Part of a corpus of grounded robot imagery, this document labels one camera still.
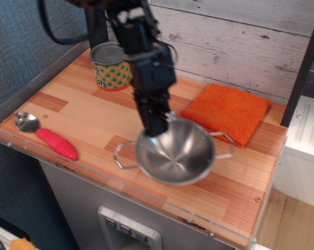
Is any white ribbed appliance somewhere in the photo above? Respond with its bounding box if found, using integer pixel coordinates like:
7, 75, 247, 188
273, 96, 314, 206

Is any stainless steel two-handled pot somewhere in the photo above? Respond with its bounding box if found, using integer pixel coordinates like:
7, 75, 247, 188
114, 118, 235, 186

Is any red-handled metal spoon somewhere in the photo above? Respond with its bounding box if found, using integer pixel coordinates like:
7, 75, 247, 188
14, 111, 78, 160

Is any dark left frame post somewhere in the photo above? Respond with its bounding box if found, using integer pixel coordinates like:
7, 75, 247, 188
84, 1, 109, 49

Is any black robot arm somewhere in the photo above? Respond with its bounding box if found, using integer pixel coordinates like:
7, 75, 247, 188
70, 1, 176, 137

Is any green orange patterned tin can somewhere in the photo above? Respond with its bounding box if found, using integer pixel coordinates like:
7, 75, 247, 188
89, 42, 131, 91

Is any folded orange cloth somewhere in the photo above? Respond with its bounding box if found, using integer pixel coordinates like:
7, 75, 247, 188
181, 84, 270, 147

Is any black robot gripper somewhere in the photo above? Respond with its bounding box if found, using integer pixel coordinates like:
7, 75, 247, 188
125, 45, 176, 137

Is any clear acrylic table guard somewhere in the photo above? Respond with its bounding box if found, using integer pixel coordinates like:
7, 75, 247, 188
0, 43, 287, 249

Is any grey toy fridge cabinet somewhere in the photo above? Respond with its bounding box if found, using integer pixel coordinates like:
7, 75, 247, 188
39, 159, 254, 250

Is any silver dispenser button panel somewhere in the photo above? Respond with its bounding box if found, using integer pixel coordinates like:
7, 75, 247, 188
98, 206, 162, 249

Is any orange yellow sponge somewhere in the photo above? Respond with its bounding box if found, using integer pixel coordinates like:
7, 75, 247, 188
9, 238, 37, 250

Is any dark vertical frame post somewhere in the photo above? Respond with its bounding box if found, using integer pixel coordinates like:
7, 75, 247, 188
280, 0, 314, 128

